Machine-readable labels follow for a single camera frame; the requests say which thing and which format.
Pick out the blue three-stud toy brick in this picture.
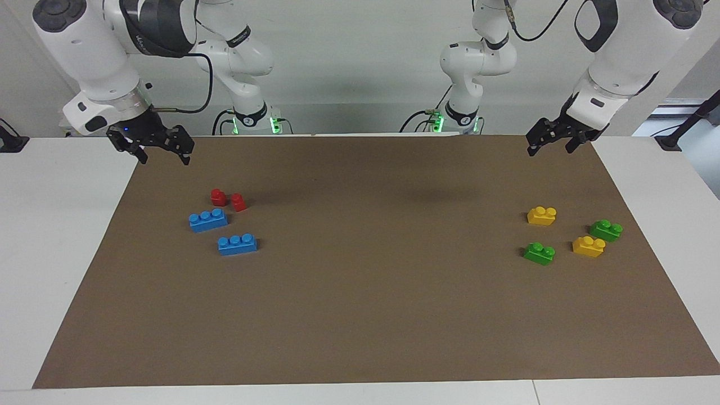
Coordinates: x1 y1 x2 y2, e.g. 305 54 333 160
188 208 229 233
218 233 259 257

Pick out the green two-stud toy brick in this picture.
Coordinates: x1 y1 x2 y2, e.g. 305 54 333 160
523 242 556 266
589 219 624 242

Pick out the yellow two-stud toy brick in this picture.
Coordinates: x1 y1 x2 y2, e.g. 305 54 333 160
572 236 606 258
527 206 557 226

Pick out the black stand with clamp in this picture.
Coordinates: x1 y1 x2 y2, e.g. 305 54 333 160
655 90 720 151

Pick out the black table clamp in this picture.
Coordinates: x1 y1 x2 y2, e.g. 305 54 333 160
0 118 30 154

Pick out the brown table mat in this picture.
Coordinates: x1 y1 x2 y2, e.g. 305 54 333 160
32 134 720 389

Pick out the black right base cable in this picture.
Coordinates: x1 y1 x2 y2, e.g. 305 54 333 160
212 109 237 136

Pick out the black base cable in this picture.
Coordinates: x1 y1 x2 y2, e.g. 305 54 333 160
399 84 453 134
212 109 237 136

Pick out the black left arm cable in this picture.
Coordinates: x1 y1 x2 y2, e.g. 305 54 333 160
503 0 570 42

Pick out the black left base cable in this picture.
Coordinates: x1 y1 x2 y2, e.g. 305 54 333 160
399 84 453 134

